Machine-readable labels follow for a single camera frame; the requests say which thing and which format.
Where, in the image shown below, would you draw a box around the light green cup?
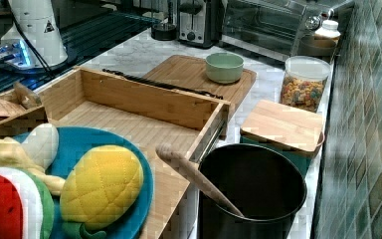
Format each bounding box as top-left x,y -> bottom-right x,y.
205,53 -> 244,84

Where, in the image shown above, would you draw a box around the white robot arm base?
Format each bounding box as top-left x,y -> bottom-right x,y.
0,0 -> 69,71

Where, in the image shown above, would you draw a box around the bamboo tray box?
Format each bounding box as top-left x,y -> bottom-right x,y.
0,68 -> 229,239

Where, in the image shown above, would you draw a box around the wooden cutting board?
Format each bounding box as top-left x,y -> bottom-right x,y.
144,55 -> 257,119

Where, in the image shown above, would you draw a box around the silver toaster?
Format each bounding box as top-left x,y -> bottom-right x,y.
177,0 -> 225,49

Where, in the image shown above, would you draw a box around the teal container with wooden lid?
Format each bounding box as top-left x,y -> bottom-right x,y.
240,100 -> 325,176

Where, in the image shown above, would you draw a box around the black round pot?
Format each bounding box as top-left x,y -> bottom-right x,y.
197,143 -> 307,239

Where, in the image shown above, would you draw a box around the yellow plush pineapple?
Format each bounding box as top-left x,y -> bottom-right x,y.
60,145 -> 144,239

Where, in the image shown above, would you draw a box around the blue round plate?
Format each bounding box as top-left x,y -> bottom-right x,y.
0,125 -> 155,239

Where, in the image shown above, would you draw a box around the clear jar of colourful cereal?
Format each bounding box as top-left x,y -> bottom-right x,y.
280,56 -> 330,113

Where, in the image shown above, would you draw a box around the stainless toaster oven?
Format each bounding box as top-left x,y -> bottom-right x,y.
222,0 -> 355,61

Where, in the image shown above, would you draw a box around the brown shallow bowl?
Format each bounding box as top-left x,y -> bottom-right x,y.
297,35 -> 336,57

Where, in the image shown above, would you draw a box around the cream plush toy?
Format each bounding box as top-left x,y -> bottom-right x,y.
0,123 -> 65,196

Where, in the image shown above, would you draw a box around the white lidded small jar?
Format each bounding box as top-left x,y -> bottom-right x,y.
314,20 -> 341,42

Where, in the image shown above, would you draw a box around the red plush watermelon slice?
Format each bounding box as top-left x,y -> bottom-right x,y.
0,167 -> 54,239

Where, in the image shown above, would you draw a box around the brown paper packets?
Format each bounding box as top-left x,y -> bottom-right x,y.
0,82 -> 42,120

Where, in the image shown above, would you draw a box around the wooden utensil handle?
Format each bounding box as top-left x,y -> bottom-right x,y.
155,143 -> 244,217

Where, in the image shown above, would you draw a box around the black cable on robot base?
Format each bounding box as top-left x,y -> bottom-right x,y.
0,0 -> 57,79

